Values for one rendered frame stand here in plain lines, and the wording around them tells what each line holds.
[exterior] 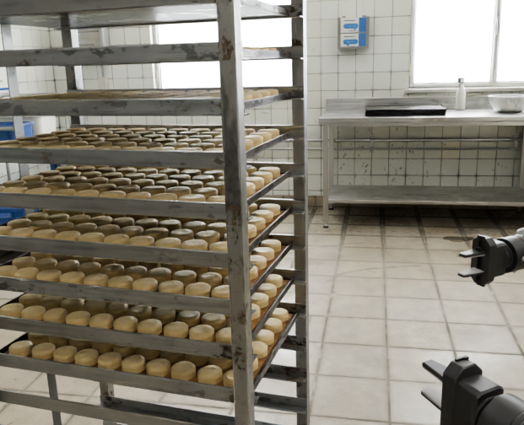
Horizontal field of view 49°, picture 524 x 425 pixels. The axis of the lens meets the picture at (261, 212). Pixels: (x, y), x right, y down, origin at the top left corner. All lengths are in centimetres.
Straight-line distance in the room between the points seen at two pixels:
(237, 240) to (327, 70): 433
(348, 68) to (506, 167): 160
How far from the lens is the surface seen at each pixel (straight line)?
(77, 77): 163
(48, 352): 139
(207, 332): 117
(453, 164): 536
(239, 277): 101
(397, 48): 524
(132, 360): 129
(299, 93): 137
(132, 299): 116
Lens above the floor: 130
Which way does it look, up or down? 14 degrees down
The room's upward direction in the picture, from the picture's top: 2 degrees counter-clockwise
